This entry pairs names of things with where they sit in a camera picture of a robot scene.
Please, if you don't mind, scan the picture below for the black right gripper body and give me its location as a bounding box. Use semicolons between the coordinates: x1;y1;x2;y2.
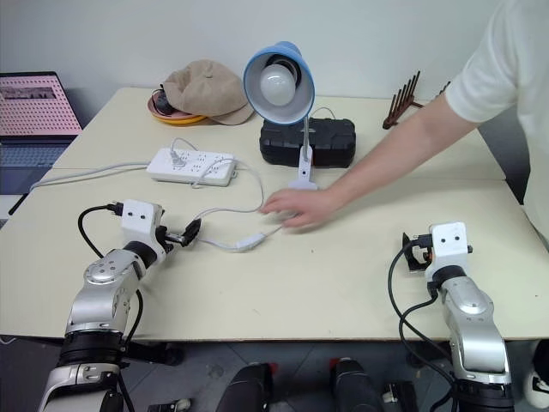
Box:
411;233;435;270

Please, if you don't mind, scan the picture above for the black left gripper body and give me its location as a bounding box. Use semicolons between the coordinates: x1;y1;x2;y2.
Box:
154;224;188;254

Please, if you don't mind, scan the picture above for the white lamp power cord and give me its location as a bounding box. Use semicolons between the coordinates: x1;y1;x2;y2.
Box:
169;136;287;254

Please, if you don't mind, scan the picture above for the blue desk lamp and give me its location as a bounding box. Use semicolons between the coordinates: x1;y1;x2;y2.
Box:
242;40;321;191

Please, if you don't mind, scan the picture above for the person's bare hand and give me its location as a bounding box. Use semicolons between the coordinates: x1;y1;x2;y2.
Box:
260;187;341;231

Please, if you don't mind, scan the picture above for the white power strip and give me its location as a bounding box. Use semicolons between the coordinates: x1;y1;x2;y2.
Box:
145;147;239;188

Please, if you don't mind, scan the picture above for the orange plate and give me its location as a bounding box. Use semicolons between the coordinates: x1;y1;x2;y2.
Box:
147;92;208;127

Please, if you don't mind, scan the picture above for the black plastic case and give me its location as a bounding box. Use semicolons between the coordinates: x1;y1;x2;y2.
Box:
258;116;358;170

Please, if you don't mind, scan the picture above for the dark rounded shape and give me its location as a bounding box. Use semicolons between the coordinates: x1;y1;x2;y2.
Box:
329;356;383;412
213;362;276;412

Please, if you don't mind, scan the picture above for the beige cap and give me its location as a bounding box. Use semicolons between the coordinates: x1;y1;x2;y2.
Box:
162;59;256;127

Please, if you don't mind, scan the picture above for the brown wooden rack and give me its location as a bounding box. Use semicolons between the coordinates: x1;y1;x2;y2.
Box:
382;70;452;130

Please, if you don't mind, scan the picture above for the white light bulb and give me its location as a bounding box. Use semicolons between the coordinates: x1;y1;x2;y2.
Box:
261;64;299;108

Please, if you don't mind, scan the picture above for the black and white shoe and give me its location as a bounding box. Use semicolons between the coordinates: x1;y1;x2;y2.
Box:
524;337;549;407

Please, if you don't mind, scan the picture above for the laptop with pink screen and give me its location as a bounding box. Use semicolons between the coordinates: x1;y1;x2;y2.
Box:
0;70;83;169

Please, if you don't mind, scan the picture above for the person's white t-shirt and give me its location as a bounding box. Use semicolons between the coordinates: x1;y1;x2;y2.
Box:
444;0;549;254

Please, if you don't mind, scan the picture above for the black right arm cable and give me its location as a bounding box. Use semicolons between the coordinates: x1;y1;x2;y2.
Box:
387;247;456;412

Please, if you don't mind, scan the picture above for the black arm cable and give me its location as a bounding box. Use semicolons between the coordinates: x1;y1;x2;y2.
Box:
77;201;145;412
387;247;456;412

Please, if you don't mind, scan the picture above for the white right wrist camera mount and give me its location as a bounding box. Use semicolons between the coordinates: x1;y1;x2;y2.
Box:
425;221;474;285

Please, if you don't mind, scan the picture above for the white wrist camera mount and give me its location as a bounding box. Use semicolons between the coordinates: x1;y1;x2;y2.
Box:
425;221;474;285
119;199;167;263

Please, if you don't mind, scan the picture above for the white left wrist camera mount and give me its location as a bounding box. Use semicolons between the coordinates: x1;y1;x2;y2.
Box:
119;199;167;263

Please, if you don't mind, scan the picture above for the white inline cord switch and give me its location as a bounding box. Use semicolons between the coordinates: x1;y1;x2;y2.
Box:
234;232;265;254

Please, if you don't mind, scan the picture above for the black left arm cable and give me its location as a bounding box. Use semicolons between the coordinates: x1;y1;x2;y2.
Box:
77;201;145;412

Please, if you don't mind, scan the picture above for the white power strip cable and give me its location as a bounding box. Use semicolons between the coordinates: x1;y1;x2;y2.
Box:
29;161;152;191

